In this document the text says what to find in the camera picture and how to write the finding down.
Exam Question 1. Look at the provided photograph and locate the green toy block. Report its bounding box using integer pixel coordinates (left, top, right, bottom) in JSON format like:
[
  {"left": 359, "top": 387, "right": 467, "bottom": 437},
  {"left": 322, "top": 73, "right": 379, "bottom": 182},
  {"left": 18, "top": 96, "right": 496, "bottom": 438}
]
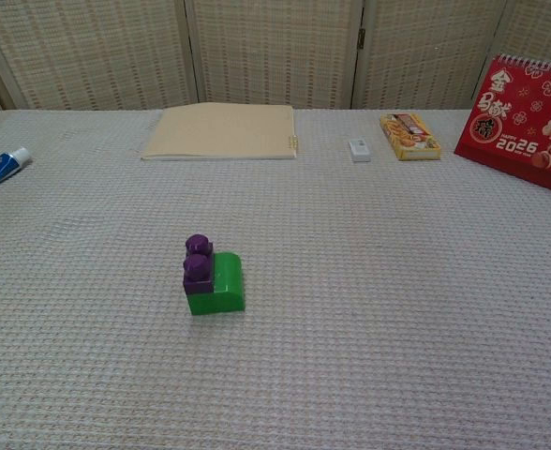
[{"left": 186, "top": 251, "right": 247, "bottom": 317}]

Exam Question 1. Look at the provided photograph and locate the purple toy block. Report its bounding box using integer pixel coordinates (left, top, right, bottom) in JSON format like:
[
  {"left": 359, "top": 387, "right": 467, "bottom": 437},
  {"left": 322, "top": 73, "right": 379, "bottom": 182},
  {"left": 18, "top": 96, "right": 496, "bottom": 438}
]
[{"left": 182, "top": 233, "right": 217, "bottom": 296}]

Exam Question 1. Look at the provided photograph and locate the white waffle-weave tablecloth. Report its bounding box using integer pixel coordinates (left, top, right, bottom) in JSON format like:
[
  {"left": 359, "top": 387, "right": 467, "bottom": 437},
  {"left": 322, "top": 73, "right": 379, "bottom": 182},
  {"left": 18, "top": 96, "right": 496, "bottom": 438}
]
[{"left": 0, "top": 107, "right": 551, "bottom": 450}]

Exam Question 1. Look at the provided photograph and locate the yellow snack box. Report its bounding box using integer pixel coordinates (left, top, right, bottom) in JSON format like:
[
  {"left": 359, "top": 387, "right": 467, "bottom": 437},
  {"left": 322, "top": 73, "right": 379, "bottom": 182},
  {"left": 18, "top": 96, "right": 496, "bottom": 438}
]
[{"left": 380, "top": 112, "right": 443, "bottom": 162}]

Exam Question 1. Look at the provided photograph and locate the woven folding screen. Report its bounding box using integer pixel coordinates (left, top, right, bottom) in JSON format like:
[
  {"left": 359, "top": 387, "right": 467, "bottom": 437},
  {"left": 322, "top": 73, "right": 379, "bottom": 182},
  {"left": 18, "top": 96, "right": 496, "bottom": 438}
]
[{"left": 0, "top": 0, "right": 551, "bottom": 113}]

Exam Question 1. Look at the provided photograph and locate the red 2026 desk calendar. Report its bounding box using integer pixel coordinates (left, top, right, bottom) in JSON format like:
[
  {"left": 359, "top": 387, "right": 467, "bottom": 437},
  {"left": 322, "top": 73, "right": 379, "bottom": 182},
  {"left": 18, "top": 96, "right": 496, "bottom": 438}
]
[{"left": 454, "top": 52, "right": 551, "bottom": 199}]

